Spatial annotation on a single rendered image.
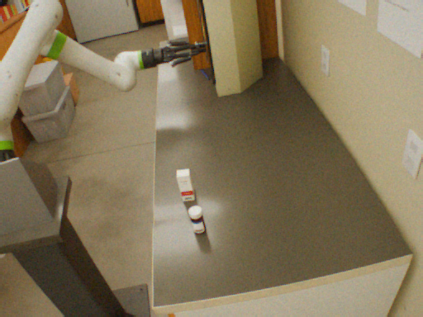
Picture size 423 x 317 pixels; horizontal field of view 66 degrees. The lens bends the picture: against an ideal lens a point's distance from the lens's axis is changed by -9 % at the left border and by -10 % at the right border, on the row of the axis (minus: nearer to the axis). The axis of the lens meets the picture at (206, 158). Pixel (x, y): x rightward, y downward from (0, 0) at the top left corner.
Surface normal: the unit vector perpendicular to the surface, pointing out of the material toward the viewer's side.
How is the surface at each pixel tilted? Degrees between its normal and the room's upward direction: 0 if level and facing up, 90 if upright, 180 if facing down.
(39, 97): 95
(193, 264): 0
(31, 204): 90
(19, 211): 90
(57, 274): 90
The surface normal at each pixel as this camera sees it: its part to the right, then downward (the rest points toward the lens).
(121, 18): 0.10, 0.59
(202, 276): -0.15, -0.78
